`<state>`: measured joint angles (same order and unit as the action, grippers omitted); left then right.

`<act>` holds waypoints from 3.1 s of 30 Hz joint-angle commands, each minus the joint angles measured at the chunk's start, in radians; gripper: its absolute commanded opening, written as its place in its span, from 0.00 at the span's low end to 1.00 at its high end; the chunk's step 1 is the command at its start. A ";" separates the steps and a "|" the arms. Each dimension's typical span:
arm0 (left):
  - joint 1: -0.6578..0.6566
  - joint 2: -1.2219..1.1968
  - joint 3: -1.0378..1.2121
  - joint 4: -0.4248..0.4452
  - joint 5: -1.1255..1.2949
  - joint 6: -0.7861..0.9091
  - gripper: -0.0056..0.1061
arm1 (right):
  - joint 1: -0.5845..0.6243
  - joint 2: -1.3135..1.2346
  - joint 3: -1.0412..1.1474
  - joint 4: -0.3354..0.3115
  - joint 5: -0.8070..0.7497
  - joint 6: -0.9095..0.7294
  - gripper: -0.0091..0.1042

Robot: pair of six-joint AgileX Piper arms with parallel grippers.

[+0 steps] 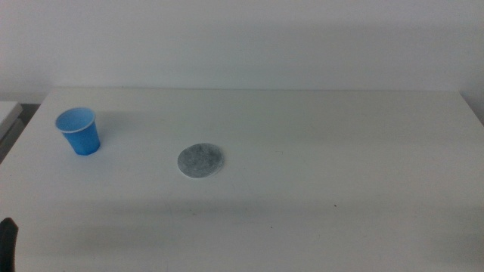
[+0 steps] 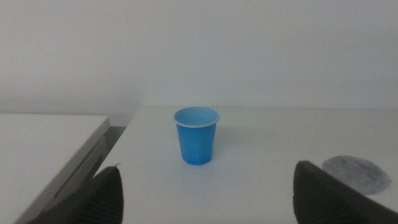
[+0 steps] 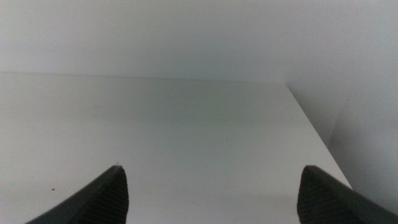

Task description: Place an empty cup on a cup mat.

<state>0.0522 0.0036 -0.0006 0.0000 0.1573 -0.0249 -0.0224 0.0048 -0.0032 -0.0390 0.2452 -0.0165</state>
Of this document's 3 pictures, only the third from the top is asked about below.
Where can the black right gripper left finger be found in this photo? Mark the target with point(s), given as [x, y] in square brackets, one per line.
[102, 202]

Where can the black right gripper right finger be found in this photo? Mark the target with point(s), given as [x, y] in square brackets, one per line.
[326, 205]

